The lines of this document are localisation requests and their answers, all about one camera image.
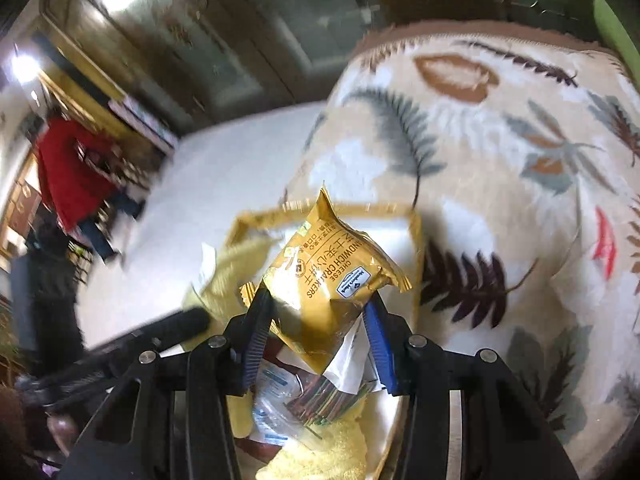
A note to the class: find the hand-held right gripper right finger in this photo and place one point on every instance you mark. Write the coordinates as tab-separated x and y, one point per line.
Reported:
380	355

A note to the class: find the cardboard box with yellow tape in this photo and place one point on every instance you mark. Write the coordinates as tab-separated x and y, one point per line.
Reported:
395	237

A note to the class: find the leaf printed blanket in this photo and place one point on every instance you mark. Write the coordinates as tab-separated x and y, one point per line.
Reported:
500	210

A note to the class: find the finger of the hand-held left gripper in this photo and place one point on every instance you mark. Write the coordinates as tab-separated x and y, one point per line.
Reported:
170	327

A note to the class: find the golden yellow snack packet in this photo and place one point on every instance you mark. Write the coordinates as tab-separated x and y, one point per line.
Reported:
330	285

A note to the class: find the wooden sideboard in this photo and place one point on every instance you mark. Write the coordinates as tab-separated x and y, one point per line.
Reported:
142	125

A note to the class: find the green pillow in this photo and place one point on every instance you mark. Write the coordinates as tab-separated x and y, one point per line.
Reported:
616	30

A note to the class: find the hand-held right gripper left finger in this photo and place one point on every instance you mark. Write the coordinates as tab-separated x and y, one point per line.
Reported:
256	340

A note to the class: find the wooden cabinet with glass doors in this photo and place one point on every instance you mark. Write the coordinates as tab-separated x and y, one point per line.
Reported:
240	35

